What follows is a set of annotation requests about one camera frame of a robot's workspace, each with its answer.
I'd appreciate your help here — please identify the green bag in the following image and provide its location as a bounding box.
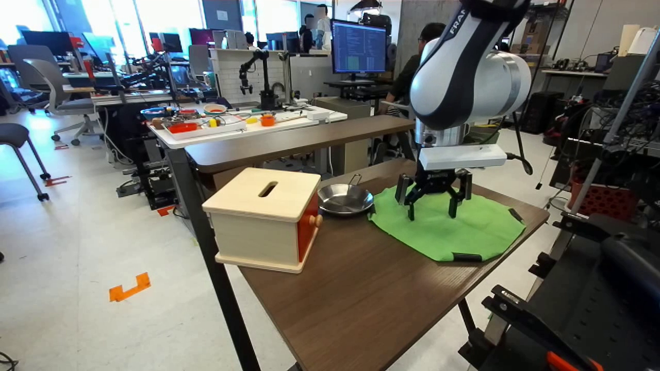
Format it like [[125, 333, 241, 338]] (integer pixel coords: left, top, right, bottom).
[[473, 121, 504, 148]]

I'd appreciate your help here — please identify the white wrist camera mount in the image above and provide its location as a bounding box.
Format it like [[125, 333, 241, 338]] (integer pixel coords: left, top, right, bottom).
[[417, 141, 510, 173]]

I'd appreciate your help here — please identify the dark round stool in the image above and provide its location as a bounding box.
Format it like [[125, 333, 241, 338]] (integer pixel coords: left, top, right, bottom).
[[0, 121, 53, 204]]

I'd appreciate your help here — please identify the metal shelf rack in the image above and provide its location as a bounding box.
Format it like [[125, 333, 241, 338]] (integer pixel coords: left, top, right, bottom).
[[511, 0, 578, 131]]

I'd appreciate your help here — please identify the orange tray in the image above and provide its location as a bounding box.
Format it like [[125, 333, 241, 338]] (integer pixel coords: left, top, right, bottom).
[[168, 119, 203, 136]]

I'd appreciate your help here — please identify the standing person in white shirt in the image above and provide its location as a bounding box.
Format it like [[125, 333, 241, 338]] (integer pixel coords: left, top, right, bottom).
[[307, 3, 335, 55]]

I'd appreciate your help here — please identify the wooden box with slot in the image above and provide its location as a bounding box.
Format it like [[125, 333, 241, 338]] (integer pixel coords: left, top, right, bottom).
[[203, 164, 323, 276]]

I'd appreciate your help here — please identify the white table with clutter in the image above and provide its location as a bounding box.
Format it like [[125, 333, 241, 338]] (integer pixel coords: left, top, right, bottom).
[[144, 100, 350, 152]]

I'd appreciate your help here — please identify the slanted aluminium pole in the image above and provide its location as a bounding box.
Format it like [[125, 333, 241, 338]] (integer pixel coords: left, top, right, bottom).
[[569, 33, 660, 214]]

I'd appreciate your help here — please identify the red perforated crate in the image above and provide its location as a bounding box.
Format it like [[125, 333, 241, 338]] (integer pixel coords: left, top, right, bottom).
[[569, 182, 640, 222]]

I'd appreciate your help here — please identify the black equipment frame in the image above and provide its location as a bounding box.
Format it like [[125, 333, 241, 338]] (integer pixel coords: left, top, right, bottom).
[[457, 213, 660, 371]]

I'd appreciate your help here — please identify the small metal pan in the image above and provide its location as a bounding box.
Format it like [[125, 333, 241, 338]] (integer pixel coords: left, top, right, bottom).
[[316, 173, 377, 218]]

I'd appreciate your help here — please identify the grey swivel chair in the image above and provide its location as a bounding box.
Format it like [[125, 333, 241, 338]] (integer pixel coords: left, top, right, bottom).
[[24, 57, 108, 148]]

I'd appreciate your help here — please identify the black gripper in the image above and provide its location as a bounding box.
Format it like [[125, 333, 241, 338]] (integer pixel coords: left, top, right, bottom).
[[394, 167, 477, 222]]

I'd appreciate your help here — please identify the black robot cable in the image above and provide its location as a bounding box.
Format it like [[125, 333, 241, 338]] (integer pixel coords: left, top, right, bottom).
[[505, 108, 537, 178]]

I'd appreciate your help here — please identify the green cloth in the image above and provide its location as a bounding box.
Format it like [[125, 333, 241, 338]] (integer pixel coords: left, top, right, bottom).
[[368, 184, 529, 265]]

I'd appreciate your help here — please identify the computer monitor with blue screen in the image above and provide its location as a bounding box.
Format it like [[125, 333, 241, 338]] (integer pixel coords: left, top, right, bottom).
[[329, 18, 389, 79]]

